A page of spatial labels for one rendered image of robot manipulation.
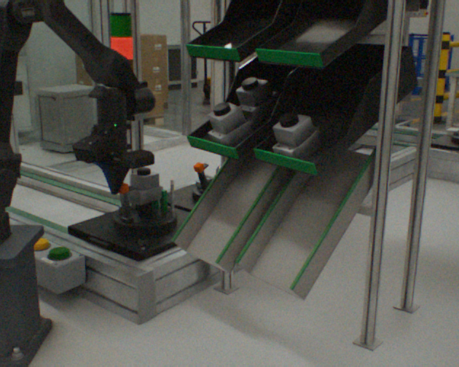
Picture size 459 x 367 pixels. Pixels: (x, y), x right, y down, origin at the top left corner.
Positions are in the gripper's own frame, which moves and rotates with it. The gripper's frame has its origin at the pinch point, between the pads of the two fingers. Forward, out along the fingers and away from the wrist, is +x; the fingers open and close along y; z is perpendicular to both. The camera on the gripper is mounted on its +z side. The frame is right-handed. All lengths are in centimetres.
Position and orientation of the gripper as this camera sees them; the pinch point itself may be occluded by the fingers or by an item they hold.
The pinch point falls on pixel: (114, 178)
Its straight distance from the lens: 123.1
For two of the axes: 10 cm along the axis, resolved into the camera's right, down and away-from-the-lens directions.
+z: -6.3, 2.0, -7.5
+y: 7.7, 1.9, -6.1
